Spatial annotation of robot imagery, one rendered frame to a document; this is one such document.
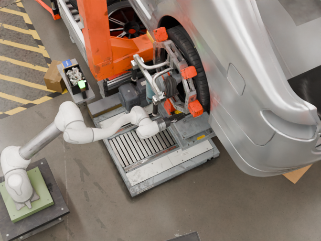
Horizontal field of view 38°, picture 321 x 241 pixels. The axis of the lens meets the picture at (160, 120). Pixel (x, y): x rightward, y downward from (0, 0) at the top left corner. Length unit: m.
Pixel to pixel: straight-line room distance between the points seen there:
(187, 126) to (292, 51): 1.05
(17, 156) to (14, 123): 0.94
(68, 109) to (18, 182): 0.61
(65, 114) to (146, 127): 0.60
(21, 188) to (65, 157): 0.81
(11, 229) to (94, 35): 1.52
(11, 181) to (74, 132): 0.59
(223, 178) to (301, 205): 0.67
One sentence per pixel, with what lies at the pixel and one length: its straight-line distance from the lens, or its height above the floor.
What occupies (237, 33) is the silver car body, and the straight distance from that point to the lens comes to 2.56.
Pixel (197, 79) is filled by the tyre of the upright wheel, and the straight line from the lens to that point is 3.13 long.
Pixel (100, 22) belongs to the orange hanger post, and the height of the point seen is 1.17.
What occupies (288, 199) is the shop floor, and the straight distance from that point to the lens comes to 4.00.
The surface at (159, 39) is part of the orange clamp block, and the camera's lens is 3.30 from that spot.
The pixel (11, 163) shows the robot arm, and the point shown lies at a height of 0.60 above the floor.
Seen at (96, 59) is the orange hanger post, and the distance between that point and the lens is 3.56.
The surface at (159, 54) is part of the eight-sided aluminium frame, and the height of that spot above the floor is 0.82.
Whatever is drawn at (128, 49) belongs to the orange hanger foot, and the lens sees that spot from 3.67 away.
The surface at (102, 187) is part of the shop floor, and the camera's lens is 3.89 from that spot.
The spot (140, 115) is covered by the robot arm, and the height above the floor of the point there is 0.67.
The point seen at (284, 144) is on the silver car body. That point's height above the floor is 1.34.
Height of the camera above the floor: 3.58
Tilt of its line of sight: 59 degrees down
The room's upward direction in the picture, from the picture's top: 2 degrees clockwise
